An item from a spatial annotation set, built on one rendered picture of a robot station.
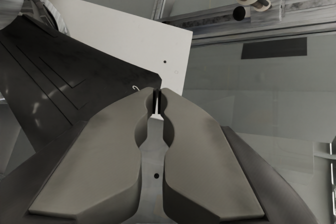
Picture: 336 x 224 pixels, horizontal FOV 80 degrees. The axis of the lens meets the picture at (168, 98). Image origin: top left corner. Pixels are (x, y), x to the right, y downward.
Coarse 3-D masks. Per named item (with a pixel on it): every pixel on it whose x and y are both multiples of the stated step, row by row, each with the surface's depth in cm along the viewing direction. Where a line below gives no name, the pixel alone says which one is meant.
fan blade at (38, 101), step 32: (0, 32) 23; (32, 32) 27; (0, 64) 21; (32, 64) 23; (64, 64) 26; (96, 64) 30; (128, 64) 34; (32, 96) 21; (64, 96) 23; (96, 96) 26; (32, 128) 20; (64, 128) 22
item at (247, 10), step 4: (236, 8) 55; (240, 8) 55; (244, 8) 55; (248, 8) 55; (236, 12) 55; (240, 12) 55; (244, 12) 55; (248, 12) 55; (236, 16) 55; (240, 16) 55; (244, 16) 56; (248, 16) 55; (240, 20) 57
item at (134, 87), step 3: (129, 84) 30; (132, 84) 31; (135, 84) 31; (129, 87) 30; (132, 87) 30; (135, 87) 31; (138, 87) 31; (141, 87) 31; (132, 90) 30; (135, 90) 30; (138, 90) 30
